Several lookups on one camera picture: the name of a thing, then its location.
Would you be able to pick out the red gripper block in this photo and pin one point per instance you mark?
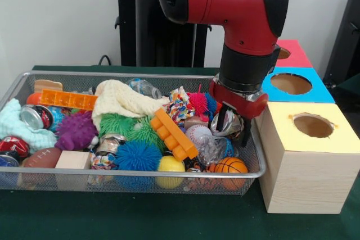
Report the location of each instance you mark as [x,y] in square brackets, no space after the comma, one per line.
[242,105]

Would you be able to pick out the orange toy brick round studs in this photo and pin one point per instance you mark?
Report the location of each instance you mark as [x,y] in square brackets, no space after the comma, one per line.
[174,133]

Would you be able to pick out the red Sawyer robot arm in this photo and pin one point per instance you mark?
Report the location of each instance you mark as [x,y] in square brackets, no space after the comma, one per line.
[242,4]

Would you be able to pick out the wooden box three holes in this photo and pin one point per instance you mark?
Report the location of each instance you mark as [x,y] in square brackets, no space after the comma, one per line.
[304,172]

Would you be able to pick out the clear shallow mesh bin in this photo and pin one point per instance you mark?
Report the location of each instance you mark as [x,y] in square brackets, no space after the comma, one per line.
[73,184]

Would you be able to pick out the crushed silver can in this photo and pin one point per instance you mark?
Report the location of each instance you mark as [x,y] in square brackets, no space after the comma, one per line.
[233,125]

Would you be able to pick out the white baseball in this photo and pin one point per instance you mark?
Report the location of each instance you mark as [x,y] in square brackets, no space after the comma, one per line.
[196,132]

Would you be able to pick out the small orange basketball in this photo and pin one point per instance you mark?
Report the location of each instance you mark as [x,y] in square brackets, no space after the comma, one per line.
[230,165]

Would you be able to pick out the yellow ball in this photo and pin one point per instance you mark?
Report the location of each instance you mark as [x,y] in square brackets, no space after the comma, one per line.
[171,167]

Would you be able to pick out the green spiky ball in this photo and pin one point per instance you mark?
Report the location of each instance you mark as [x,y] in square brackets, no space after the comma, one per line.
[147,133]

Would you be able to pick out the blue spiky ball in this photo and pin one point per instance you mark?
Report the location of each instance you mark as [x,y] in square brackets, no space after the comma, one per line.
[138,157]

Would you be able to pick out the dark green table cloth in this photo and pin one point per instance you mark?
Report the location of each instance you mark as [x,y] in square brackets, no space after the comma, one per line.
[169,217]

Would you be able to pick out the cream knitted cloth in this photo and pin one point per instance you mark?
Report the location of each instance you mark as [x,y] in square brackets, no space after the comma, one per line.
[121,100]

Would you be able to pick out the purple spiky ball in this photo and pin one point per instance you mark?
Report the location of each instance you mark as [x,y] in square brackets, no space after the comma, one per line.
[75,132]

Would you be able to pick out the long flat orange toy brick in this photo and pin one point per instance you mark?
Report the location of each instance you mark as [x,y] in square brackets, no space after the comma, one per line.
[67,99]

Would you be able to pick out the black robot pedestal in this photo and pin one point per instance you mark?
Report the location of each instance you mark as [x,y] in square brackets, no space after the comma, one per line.
[146,37]

